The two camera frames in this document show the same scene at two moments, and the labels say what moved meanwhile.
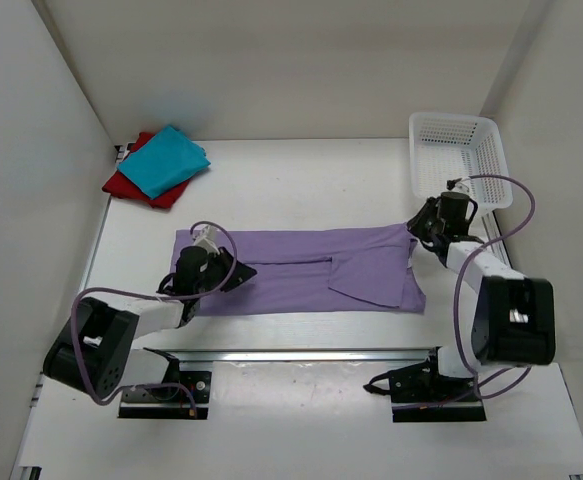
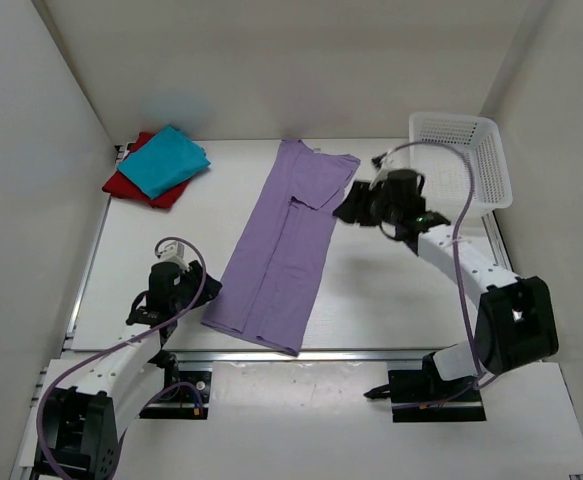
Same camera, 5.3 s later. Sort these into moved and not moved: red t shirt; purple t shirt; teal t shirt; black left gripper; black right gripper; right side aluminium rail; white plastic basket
Moved: purple t shirt; black left gripper; black right gripper
Not moved: white plastic basket; red t shirt; right side aluminium rail; teal t shirt
